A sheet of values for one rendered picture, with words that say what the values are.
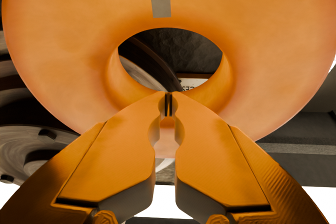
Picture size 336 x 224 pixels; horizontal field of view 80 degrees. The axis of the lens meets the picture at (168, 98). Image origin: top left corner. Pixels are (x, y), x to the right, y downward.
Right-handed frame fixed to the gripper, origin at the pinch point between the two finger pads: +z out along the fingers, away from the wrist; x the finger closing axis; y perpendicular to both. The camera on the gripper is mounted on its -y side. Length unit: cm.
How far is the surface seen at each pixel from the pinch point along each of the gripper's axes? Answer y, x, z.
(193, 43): 4.6, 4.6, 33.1
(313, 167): 558, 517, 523
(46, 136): 12.1, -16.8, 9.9
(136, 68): 4.8, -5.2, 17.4
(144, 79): 6.8, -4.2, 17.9
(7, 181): 27.2, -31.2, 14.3
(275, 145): 334, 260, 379
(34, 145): 16.8, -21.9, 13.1
